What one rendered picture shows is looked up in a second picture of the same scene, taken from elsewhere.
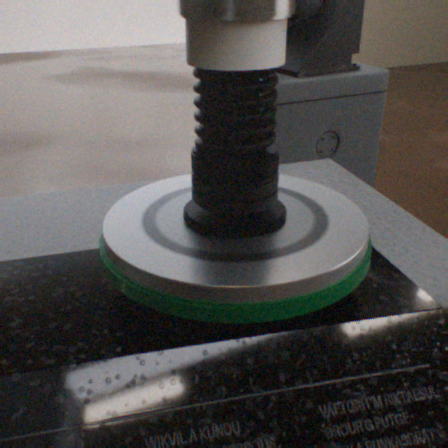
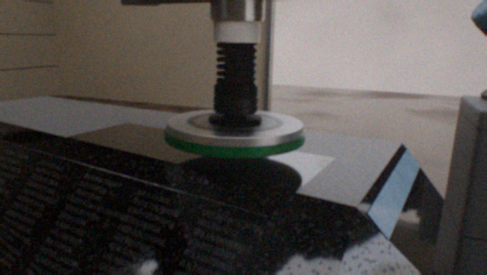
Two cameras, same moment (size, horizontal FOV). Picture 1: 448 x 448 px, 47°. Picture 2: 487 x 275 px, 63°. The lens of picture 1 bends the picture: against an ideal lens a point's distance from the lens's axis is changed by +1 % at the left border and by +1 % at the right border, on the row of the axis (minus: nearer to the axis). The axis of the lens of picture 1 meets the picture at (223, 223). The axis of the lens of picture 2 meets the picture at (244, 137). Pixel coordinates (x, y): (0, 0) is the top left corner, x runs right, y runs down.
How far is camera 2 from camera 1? 0.45 m
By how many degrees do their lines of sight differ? 43
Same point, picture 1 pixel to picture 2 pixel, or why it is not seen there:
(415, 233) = (361, 174)
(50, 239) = not seen: hidden behind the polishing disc
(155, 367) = (158, 166)
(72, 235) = not seen: hidden behind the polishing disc
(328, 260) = (228, 136)
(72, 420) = (124, 172)
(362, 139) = not seen: outside the picture
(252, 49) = (224, 32)
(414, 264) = (325, 179)
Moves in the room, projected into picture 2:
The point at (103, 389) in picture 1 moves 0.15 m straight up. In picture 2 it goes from (139, 166) to (135, 69)
